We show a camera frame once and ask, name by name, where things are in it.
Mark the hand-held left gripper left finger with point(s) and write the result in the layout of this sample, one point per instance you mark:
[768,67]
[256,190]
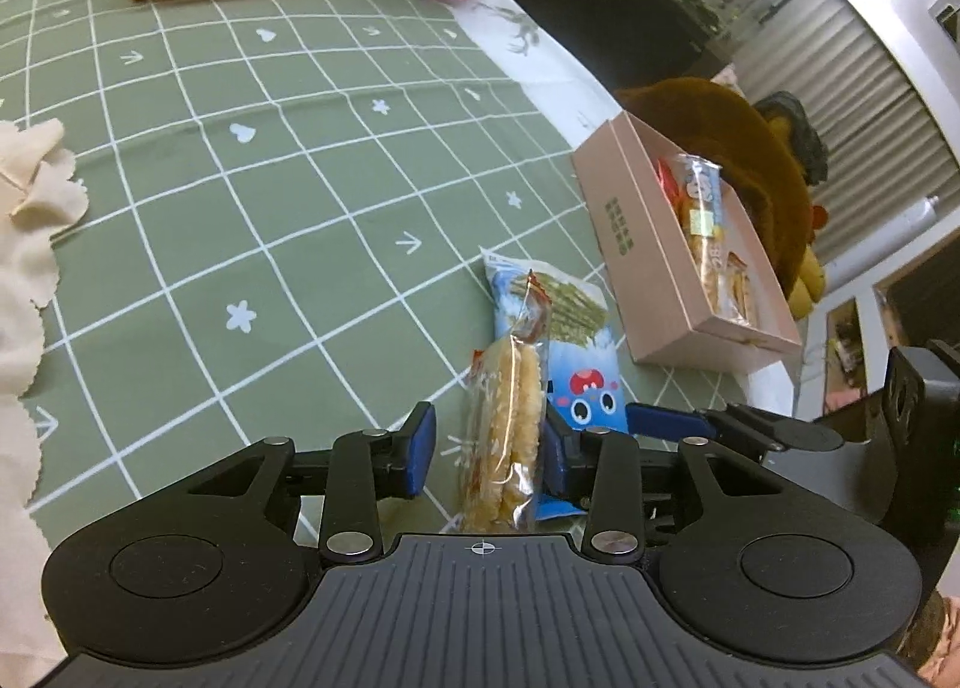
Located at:
[420,448]

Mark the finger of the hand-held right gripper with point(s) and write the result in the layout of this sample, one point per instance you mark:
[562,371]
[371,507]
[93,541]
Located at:
[667,421]

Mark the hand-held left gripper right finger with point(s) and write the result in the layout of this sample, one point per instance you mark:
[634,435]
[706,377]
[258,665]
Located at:
[556,463]

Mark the clear rice cracker packet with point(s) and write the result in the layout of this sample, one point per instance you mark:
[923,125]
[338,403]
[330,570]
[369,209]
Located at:
[510,395]

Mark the blue cartoon snack packet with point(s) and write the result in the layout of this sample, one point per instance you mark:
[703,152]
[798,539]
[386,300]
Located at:
[585,358]

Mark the pink cardboard box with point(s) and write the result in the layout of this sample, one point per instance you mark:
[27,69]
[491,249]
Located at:
[637,268]

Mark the long bread packet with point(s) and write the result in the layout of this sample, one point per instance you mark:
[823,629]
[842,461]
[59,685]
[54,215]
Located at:
[701,208]

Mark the white shelf cabinet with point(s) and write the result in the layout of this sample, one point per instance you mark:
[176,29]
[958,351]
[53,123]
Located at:
[831,316]

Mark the brown plush toy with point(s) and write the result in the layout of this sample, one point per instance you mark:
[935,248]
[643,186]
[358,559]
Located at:
[720,118]

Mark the green checked tablecloth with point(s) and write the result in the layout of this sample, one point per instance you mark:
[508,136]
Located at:
[225,170]

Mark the grey curtain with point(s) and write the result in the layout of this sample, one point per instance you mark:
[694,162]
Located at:
[862,95]

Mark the white leaf print cloth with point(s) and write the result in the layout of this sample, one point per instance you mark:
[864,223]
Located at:
[525,50]

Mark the cream scalloped cloth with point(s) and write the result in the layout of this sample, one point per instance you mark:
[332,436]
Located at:
[15,328]

